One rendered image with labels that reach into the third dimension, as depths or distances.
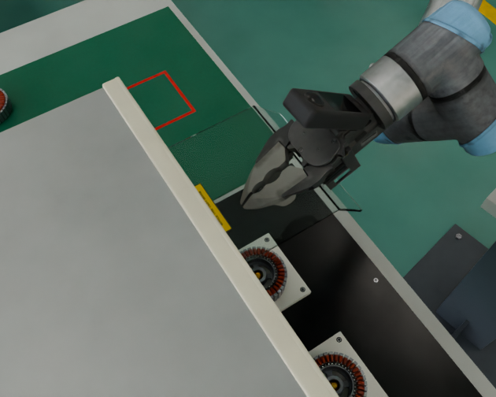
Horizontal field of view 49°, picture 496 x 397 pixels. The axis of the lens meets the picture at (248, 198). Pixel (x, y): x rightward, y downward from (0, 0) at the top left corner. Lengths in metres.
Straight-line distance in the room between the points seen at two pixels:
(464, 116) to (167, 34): 0.98
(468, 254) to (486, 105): 1.39
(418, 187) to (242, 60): 0.96
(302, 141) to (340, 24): 2.06
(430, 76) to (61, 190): 0.44
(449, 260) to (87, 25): 1.40
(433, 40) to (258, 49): 1.91
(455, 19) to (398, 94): 0.11
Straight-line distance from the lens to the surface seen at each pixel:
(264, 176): 0.69
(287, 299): 1.07
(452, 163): 2.31
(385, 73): 0.69
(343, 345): 1.06
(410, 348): 1.10
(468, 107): 0.74
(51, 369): 0.51
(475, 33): 0.72
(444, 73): 0.71
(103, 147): 0.60
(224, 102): 1.37
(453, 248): 2.10
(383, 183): 2.18
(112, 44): 1.55
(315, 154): 0.68
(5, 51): 1.62
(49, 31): 1.64
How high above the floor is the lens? 1.78
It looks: 59 degrees down
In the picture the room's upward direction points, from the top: straight up
